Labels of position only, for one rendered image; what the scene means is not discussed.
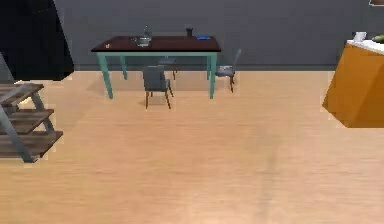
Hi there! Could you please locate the grey chair with brown legs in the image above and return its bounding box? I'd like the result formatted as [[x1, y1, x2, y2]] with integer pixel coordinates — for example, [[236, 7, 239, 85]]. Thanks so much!
[[157, 56, 179, 81], [141, 64, 175, 110], [214, 48, 243, 94]]

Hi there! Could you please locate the dark-topped table with teal legs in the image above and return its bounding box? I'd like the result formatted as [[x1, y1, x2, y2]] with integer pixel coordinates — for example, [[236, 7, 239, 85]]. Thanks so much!
[[90, 35, 222, 100]]

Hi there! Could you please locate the clear glass bowl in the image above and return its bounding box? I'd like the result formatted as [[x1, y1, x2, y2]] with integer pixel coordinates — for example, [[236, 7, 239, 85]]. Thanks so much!
[[135, 36, 153, 47]]

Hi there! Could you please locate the orange counter with white top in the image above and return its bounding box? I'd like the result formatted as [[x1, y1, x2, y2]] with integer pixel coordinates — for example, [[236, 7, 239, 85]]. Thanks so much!
[[321, 38, 384, 129]]

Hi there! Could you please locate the large black fridge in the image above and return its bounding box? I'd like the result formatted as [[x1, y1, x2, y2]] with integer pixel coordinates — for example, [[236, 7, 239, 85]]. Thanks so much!
[[0, 0, 75, 82]]

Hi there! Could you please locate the white mug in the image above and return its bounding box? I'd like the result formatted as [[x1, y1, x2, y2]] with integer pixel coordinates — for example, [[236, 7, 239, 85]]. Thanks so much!
[[353, 31, 368, 43]]

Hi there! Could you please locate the wooden shelf with grey frame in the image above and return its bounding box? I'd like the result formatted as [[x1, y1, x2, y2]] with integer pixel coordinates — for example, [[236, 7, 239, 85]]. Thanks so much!
[[0, 53, 64, 164]]

